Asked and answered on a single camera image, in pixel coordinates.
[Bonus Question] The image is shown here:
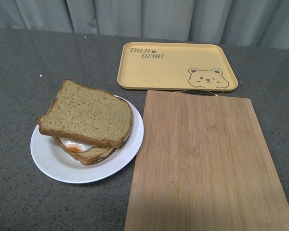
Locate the bread slice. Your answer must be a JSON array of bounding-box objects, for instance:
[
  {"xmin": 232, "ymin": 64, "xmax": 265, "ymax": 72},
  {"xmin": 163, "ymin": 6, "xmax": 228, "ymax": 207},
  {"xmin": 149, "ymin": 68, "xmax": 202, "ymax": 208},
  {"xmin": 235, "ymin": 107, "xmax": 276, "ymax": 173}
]
[
  {"xmin": 54, "ymin": 138, "xmax": 116, "ymax": 166},
  {"xmin": 37, "ymin": 79, "xmax": 133, "ymax": 148}
]

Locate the white round plate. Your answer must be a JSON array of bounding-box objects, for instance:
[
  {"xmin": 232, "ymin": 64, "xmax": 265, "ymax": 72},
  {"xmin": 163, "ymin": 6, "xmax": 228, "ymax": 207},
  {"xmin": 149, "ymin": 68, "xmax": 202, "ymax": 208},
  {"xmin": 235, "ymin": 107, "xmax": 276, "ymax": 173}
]
[{"xmin": 30, "ymin": 103, "xmax": 144, "ymax": 184}]

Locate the yellow bear tray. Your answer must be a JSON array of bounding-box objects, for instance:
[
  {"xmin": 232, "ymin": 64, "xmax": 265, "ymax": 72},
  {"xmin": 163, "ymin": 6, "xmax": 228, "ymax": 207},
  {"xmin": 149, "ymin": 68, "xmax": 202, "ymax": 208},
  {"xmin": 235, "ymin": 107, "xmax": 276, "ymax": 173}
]
[{"xmin": 117, "ymin": 42, "xmax": 238, "ymax": 92}]

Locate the bamboo cutting board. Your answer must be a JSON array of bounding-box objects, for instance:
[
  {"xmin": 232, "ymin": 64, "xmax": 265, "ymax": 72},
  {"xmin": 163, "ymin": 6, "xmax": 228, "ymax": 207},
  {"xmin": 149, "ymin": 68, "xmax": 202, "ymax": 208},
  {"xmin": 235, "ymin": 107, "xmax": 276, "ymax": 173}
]
[{"xmin": 124, "ymin": 90, "xmax": 289, "ymax": 231}]

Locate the fried egg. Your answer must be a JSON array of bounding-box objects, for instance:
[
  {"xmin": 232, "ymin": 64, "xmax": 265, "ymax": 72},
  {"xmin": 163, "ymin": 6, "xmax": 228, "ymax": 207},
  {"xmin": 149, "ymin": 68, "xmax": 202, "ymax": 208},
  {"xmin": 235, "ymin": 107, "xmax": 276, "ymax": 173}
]
[{"xmin": 59, "ymin": 138, "xmax": 95, "ymax": 153}]

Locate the grey curtain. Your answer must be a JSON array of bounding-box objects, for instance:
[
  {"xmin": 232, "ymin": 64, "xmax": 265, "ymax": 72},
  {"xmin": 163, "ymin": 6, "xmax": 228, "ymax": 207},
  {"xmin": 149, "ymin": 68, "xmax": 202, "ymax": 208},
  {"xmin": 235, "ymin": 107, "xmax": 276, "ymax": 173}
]
[{"xmin": 0, "ymin": 0, "xmax": 289, "ymax": 49}]

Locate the metal board handle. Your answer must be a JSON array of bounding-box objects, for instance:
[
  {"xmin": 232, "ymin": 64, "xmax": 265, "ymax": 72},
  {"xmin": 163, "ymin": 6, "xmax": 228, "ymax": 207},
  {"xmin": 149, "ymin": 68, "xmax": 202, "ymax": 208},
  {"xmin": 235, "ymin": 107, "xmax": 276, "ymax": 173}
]
[{"xmin": 180, "ymin": 90, "xmax": 218, "ymax": 96}]

